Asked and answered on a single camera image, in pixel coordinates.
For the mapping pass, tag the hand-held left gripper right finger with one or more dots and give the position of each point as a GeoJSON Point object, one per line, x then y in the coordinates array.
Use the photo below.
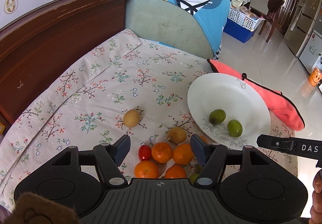
{"type": "Point", "coordinates": [197, 148]}

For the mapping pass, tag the brown fuzzy cloth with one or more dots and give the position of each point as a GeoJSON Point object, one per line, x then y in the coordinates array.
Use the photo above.
{"type": "Point", "coordinates": [37, 211]}

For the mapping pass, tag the coral towel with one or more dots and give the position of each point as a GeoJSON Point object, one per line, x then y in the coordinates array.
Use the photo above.
{"type": "Point", "coordinates": [284, 110]}

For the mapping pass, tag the green sofa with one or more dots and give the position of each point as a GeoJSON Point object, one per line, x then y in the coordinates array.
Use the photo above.
{"type": "Point", "coordinates": [156, 20]}

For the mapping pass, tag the yellow and white bag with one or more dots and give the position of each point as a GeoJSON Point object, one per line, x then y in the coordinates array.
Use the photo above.
{"type": "Point", "coordinates": [236, 0]}

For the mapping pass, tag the brown wooden door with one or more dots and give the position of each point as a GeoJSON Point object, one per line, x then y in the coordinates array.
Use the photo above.
{"type": "Point", "coordinates": [289, 0]}

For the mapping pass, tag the yellow pear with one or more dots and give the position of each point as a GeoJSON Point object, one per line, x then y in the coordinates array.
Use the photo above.
{"type": "Point", "coordinates": [132, 118]}
{"type": "Point", "coordinates": [177, 134]}

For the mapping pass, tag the dark wooden chair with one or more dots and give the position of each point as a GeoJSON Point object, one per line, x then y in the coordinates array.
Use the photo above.
{"type": "Point", "coordinates": [275, 6]}

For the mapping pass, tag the green jujube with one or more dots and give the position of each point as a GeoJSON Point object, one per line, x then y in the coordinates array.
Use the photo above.
{"type": "Point", "coordinates": [193, 178]}
{"type": "Point", "coordinates": [217, 116]}
{"type": "Point", "coordinates": [234, 127]}

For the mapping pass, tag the black and white patterned cloth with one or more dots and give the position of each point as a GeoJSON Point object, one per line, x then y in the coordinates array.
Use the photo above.
{"type": "Point", "coordinates": [216, 52]}

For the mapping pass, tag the blue plastic bin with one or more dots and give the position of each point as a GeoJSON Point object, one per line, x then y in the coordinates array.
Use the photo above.
{"type": "Point", "coordinates": [239, 34]}

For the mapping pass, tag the red cherry tomato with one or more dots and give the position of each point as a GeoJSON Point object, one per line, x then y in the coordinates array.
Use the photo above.
{"type": "Point", "coordinates": [144, 152]}

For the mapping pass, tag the orange mandarin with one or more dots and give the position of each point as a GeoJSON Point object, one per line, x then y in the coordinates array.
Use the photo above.
{"type": "Point", "coordinates": [183, 154]}
{"type": "Point", "coordinates": [146, 169]}
{"type": "Point", "coordinates": [161, 152]}
{"type": "Point", "coordinates": [175, 172]}

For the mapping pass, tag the small white fridge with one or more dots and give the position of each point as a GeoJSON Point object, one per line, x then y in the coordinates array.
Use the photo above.
{"type": "Point", "coordinates": [312, 50]}

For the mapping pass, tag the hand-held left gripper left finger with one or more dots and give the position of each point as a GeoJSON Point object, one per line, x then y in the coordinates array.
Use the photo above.
{"type": "Point", "coordinates": [123, 147]}

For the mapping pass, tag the person's right hand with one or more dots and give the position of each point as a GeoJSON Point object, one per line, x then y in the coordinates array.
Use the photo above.
{"type": "Point", "coordinates": [318, 203]}

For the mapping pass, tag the floral tablecloth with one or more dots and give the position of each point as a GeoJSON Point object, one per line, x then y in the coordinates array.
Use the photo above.
{"type": "Point", "coordinates": [100, 83]}

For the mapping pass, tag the brown wooden cabinet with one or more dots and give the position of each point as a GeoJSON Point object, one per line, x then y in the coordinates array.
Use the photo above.
{"type": "Point", "coordinates": [63, 30]}

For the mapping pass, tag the orange smiley container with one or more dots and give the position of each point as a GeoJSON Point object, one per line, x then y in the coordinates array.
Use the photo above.
{"type": "Point", "coordinates": [315, 78]}

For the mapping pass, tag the tall silver fridge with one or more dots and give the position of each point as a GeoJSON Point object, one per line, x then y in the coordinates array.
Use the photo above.
{"type": "Point", "coordinates": [307, 17]}

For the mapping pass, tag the white plate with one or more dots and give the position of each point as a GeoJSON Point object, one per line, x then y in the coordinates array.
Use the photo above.
{"type": "Point", "coordinates": [226, 95]}

